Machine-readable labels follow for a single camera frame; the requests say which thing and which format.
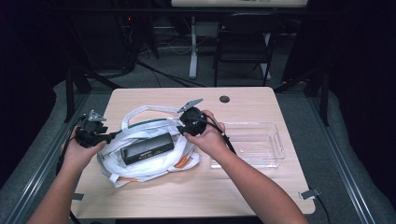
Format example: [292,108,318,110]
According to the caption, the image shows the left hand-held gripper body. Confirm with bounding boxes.
[74,109,109,148]

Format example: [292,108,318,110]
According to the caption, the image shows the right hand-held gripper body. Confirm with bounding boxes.
[177,98,209,137]

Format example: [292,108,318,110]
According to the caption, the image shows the long black box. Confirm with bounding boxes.
[120,133,176,166]

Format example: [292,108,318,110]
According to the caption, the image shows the white tote bag green orange print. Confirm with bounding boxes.
[96,105,201,189]

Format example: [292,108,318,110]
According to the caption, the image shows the clear plastic container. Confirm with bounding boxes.
[209,121,287,170]

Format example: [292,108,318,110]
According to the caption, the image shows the person's left hand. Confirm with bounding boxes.
[64,128,106,172]

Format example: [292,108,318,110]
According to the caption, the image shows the person's right hand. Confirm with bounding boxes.
[183,109,232,160]

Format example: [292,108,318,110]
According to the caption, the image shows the black metal stand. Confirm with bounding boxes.
[64,66,122,123]
[274,66,331,127]

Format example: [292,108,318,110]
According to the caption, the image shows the white desk with white leg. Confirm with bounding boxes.
[171,0,309,79]

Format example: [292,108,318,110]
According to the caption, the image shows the dark computer tower red light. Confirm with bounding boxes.
[116,13,139,74]

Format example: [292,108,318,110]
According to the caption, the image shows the black folding chair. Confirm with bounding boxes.
[213,13,283,88]

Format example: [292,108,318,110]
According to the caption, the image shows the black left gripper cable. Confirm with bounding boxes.
[55,115,89,175]

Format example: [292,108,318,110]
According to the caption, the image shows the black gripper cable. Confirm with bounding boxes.
[55,115,89,175]
[199,113,238,156]

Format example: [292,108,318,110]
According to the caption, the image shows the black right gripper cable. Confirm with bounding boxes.
[199,113,238,156]

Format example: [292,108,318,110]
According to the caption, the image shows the black floor cable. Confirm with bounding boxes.
[136,60,206,89]

